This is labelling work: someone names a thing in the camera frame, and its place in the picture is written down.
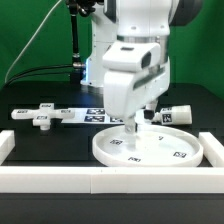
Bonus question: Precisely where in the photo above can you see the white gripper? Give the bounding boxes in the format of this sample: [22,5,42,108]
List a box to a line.
[103,41,170,134]

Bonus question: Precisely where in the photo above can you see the white round table top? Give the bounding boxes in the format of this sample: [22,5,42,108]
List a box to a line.
[92,125,203,167]

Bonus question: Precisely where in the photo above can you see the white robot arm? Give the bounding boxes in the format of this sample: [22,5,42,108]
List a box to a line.
[80,0,203,133]

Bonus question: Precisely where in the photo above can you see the white sheet with markers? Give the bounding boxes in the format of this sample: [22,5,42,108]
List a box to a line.
[62,108,123,125]

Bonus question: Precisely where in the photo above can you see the white right fence block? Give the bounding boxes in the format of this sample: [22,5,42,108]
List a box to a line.
[199,132,224,168]

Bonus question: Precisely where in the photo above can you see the white fence block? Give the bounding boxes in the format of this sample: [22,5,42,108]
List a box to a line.
[0,130,15,166]
[199,132,224,168]

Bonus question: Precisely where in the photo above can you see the white cross-shaped table base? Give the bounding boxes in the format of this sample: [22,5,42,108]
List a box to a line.
[11,103,75,131]

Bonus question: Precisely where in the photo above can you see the white left fence block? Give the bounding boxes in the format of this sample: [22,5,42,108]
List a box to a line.
[0,130,15,166]

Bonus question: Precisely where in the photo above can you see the white front fence bar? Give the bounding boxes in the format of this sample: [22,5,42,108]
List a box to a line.
[0,166,224,194]

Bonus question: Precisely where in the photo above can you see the black cable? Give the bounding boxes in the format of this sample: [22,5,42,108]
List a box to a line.
[3,64,76,88]

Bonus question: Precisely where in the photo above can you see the grey cable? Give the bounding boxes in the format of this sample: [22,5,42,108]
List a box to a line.
[3,0,64,84]

